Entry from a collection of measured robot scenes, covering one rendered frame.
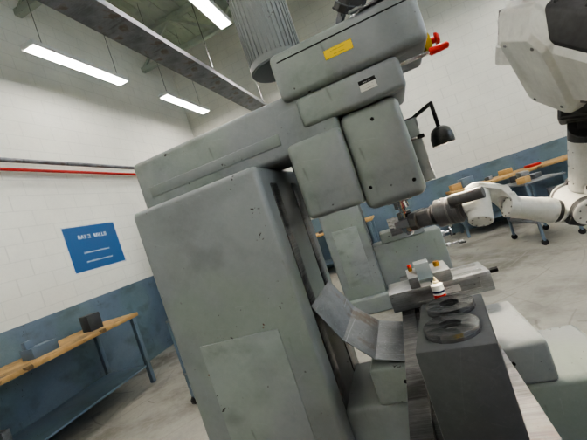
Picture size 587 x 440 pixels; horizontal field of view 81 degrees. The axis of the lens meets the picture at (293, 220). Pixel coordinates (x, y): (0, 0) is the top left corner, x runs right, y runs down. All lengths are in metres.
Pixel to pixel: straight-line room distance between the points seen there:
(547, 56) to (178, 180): 1.11
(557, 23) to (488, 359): 0.61
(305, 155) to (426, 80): 6.97
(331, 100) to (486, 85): 7.08
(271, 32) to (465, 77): 7.00
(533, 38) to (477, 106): 7.16
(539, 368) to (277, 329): 0.74
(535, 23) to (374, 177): 0.53
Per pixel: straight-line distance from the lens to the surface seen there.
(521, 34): 0.89
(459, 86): 8.05
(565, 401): 1.30
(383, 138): 1.13
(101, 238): 5.87
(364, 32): 1.18
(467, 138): 7.90
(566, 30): 0.85
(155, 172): 1.41
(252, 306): 1.14
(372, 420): 1.30
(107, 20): 3.91
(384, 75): 1.15
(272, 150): 1.18
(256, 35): 1.31
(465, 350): 0.61
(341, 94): 1.14
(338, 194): 1.11
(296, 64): 1.19
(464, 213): 1.13
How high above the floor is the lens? 1.37
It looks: level
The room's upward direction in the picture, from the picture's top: 19 degrees counter-clockwise
